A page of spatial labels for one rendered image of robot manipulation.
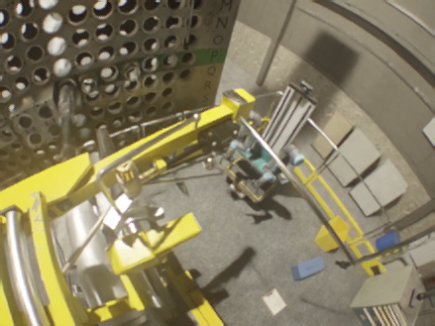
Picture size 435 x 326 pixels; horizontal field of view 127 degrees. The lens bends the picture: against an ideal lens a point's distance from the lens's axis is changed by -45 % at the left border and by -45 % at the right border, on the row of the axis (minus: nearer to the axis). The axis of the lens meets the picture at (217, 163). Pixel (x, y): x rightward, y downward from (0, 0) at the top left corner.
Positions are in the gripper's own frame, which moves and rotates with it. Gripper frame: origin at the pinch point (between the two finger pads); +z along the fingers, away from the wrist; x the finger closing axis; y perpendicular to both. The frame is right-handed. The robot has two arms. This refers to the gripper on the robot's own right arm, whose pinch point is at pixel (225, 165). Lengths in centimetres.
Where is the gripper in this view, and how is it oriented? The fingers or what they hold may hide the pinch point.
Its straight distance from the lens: 229.2
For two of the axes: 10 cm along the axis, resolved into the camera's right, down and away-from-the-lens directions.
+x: -7.7, -5.3, 3.5
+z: -3.4, 8.1, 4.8
